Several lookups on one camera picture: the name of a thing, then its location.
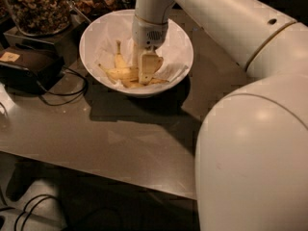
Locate white ceramic bowl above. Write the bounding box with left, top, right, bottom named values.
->
left=78, top=9, right=194, bottom=99

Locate black card terminal device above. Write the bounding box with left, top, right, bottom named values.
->
left=0, top=46, right=64, bottom=94

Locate large glass jar of nuts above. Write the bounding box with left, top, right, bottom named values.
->
left=4, top=0, right=71, bottom=37

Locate dark metal stand box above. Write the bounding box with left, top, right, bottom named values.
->
left=4, top=14, right=88, bottom=66

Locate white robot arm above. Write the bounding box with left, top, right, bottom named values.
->
left=133, top=0, right=308, bottom=231

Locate black cable on floor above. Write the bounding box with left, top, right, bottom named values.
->
left=0, top=186, right=123, bottom=231

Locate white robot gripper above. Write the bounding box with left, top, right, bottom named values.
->
left=132, top=15, right=168, bottom=85

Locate white paper bowl liner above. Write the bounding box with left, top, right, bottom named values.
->
left=93, top=14, right=190, bottom=90

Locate black cable on table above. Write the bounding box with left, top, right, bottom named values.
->
left=35, top=65, right=90, bottom=108

